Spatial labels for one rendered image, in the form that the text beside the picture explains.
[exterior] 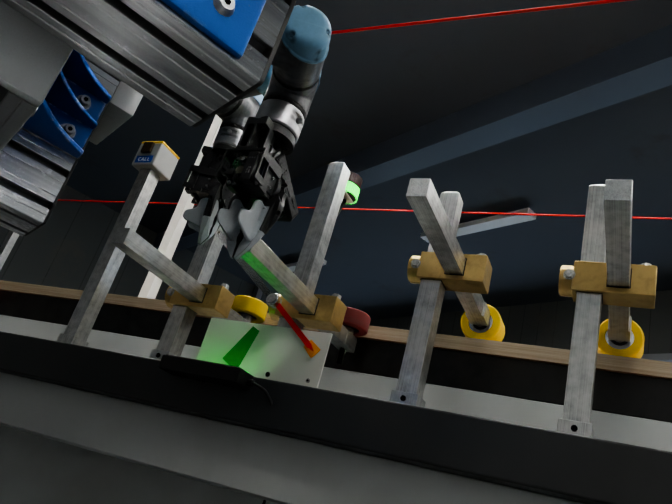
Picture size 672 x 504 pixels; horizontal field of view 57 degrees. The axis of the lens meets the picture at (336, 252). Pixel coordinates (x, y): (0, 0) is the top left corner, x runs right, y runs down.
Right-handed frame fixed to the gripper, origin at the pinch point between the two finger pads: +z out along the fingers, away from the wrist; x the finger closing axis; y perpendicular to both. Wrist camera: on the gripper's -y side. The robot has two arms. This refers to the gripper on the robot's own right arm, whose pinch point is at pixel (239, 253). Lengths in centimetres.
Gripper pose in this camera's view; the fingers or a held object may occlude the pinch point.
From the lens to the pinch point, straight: 91.8
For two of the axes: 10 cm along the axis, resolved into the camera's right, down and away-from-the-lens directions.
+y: -3.7, -4.9, -7.9
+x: 8.9, 0.6, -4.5
